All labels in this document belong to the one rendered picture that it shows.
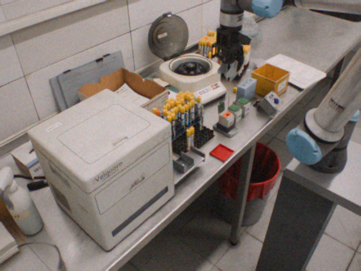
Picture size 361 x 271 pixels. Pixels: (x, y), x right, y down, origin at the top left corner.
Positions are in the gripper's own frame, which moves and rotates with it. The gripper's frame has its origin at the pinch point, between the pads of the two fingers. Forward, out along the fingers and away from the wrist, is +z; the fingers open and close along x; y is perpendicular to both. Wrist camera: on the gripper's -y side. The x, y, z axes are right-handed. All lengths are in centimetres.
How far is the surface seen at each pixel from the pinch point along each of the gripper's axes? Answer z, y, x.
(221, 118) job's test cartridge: 18.0, 1.8, -1.3
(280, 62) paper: 23, -66, -12
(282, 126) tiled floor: 112, -128, -28
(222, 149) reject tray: 24.2, 10.0, 6.0
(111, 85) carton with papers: 15, 18, -50
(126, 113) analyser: -5.5, 43.3, -3.8
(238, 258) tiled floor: 112, -3, 15
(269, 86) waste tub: 17.7, -31.3, 0.3
